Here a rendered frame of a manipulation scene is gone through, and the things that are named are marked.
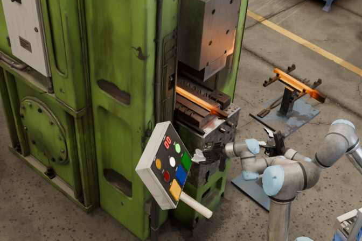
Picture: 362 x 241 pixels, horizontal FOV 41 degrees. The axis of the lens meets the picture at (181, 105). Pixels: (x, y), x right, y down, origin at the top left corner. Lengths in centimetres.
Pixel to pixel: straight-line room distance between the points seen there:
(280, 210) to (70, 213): 194
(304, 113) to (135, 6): 156
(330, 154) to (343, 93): 261
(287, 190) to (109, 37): 124
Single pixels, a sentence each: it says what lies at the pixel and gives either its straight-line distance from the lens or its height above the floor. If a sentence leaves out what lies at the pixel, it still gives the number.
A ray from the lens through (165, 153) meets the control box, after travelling 238.
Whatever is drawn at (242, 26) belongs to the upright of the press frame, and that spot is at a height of 131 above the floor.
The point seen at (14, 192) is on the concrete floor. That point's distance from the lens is 384.
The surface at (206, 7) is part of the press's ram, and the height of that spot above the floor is 173.
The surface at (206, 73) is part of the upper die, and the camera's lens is 261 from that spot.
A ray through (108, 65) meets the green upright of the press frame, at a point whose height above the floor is 127.
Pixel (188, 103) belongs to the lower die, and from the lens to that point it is 292.
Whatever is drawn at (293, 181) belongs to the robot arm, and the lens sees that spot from 198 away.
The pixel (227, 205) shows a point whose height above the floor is 0.
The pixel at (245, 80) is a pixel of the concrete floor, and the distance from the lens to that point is 483.
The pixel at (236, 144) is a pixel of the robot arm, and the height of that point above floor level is 121.
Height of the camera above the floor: 285
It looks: 40 degrees down
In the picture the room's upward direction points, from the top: 4 degrees clockwise
